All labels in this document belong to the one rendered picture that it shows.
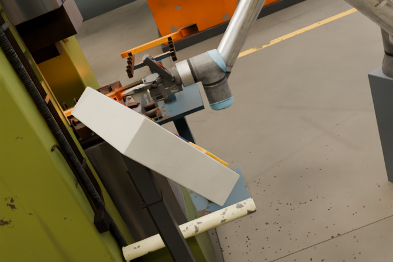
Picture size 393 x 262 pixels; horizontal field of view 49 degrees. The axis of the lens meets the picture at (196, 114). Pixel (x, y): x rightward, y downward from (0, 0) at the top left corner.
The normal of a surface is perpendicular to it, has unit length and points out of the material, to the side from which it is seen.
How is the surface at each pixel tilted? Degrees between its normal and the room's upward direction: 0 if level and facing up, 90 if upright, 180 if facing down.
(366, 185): 0
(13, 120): 90
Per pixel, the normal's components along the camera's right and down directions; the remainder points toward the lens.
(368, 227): -0.34, -0.83
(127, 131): -0.69, -0.47
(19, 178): 0.14, 0.42
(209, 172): 0.52, 0.22
